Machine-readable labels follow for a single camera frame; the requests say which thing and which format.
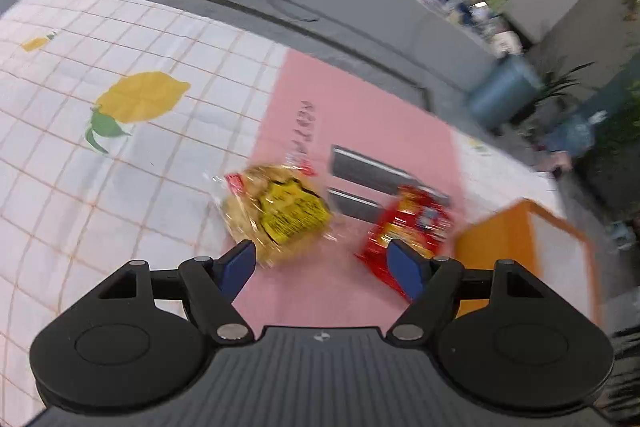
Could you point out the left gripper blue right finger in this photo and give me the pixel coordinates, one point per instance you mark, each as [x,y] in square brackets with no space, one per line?
[407,267]

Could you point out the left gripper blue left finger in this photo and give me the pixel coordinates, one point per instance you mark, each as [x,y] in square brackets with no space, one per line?
[233,270]

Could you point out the red snack bag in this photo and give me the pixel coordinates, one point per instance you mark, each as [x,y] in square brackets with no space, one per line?
[417,217]

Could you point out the yellow chips bag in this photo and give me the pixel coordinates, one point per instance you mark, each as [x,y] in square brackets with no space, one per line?
[278,207]

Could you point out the orange cardboard box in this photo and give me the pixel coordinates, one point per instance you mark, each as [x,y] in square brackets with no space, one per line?
[548,246]

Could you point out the pink poster mat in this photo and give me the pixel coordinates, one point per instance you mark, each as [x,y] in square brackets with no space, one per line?
[361,143]

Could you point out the lemon print tablecloth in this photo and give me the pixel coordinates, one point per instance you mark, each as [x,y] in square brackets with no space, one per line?
[114,115]

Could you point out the pink small heater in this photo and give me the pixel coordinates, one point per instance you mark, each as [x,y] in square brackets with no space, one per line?
[555,163]

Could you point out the blue grey trash bin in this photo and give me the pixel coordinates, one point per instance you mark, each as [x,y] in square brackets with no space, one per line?
[512,85]

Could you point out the blue water jug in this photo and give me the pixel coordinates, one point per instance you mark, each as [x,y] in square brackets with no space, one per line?
[575,136]

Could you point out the potted long leaf plant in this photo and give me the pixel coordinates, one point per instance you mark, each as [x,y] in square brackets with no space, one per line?
[556,84]

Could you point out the green trailing vine plant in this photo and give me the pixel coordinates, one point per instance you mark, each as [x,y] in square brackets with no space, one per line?
[617,109]

